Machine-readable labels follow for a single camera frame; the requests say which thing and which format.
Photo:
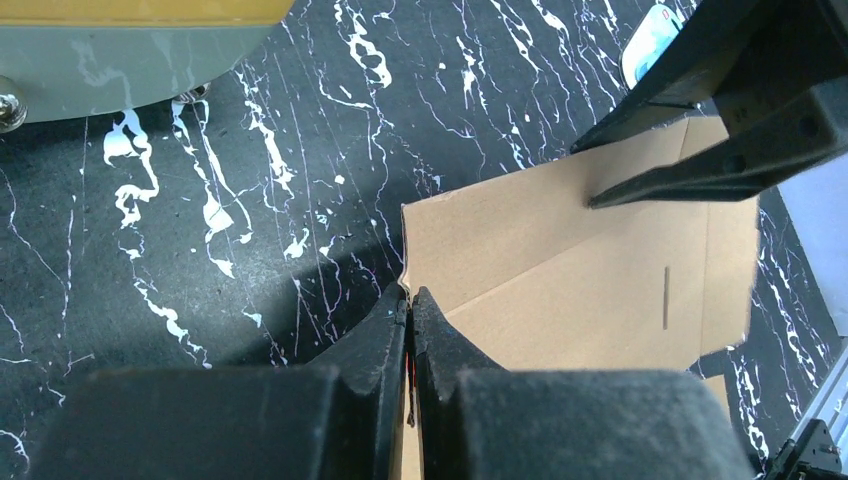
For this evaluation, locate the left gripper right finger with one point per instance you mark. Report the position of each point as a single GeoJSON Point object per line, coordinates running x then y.
{"type": "Point", "coordinates": [479, 420]}

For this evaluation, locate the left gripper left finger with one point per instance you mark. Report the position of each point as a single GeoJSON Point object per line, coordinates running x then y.
{"type": "Point", "coordinates": [339, 416]}

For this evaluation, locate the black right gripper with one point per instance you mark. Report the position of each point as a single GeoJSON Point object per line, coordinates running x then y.
{"type": "Point", "coordinates": [754, 58]}

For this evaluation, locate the brown cardboard box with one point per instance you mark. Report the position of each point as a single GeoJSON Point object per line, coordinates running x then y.
{"type": "Point", "coordinates": [538, 280]}

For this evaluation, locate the blue white packaged item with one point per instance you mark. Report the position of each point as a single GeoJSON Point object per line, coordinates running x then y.
{"type": "Point", "coordinates": [655, 32]}

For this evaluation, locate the round pastel drawer cabinet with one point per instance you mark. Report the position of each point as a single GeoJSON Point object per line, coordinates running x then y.
{"type": "Point", "coordinates": [72, 59]}

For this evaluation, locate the aluminium front rail frame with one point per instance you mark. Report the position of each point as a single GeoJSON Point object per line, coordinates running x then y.
{"type": "Point", "coordinates": [817, 447]}

